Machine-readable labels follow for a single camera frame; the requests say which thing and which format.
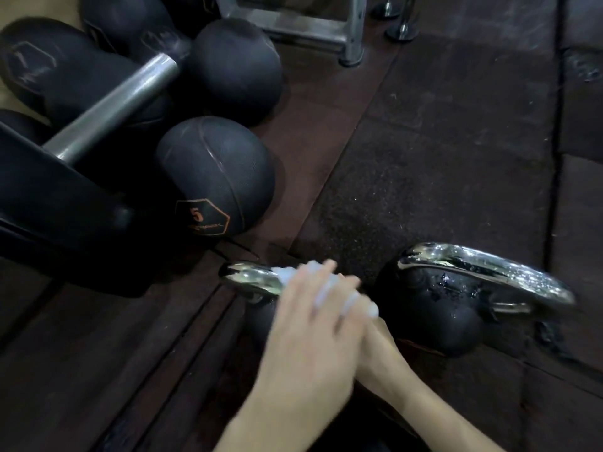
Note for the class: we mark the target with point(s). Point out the chrome post base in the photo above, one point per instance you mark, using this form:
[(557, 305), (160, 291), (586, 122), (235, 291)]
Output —
[(404, 28), (386, 8)]

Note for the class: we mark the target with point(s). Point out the person's right forearm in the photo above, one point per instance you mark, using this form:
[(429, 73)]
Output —
[(438, 418)]

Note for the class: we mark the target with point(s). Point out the person's left forearm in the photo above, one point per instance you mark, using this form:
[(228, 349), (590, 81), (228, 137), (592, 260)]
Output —
[(287, 423)]

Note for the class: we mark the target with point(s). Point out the black medicine ball orange label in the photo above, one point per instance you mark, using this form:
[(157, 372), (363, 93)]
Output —
[(216, 178)]

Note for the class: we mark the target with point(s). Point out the person's left hand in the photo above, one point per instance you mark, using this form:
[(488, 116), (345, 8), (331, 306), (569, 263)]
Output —
[(306, 348)]

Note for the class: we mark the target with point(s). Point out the grey metal rack frame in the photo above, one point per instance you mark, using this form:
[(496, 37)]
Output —
[(306, 28)]

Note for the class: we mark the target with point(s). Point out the person's right hand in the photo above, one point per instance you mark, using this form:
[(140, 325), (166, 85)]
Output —
[(379, 357)]

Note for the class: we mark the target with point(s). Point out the person's left fingers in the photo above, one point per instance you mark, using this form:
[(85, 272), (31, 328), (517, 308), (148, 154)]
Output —
[(325, 291)]

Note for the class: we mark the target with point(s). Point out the white cleaning cloth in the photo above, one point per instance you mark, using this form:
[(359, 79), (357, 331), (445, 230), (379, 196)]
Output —
[(351, 302)]

